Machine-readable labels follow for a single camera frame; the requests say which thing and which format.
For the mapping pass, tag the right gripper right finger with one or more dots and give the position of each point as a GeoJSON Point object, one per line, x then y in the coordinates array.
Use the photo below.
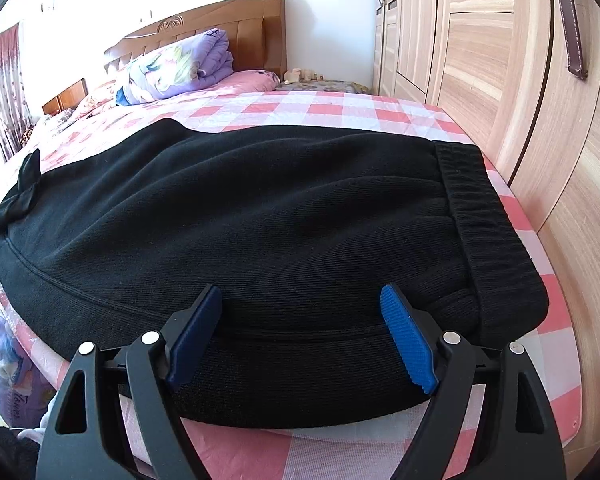
{"type": "Point", "coordinates": [517, 435]}

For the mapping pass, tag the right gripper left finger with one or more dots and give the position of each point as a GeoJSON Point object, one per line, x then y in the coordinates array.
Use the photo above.
{"type": "Point", "coordinates": [86, 436]}

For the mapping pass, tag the maroon curtain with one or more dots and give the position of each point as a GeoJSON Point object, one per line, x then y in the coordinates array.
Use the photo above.
{"type": "Point", "coordinates": [16, 120]}

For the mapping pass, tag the pink pillow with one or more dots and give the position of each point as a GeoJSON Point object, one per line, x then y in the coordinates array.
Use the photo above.
{"type": "Point", "coordinates": [246, 81]}

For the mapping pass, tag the purple floral folded quilt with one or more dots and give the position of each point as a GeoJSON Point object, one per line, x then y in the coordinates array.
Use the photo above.
{"type": "Point", "coordinates": [191, 64]}

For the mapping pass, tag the small wooden headboard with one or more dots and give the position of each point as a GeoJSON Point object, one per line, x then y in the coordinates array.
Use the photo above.
{"type": "Point", "coordinates": [67, 99]}

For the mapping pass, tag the black pants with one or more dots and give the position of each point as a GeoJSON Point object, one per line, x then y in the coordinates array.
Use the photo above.
{"type": "Point", "coordinates": [300, 228]}

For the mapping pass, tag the floral covered nightstand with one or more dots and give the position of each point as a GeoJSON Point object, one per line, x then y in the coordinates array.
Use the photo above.
{"type": "Point", "coordinates": [302, 79]}

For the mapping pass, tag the light wood wardrobe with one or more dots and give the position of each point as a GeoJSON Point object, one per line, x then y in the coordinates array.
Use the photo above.
{"type": "Point", "coordinates": [522, 79]}

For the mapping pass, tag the pink checkered bed sheet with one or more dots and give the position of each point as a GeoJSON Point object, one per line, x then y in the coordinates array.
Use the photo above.
{"type": "Point", "coordinates": [30, 372]}

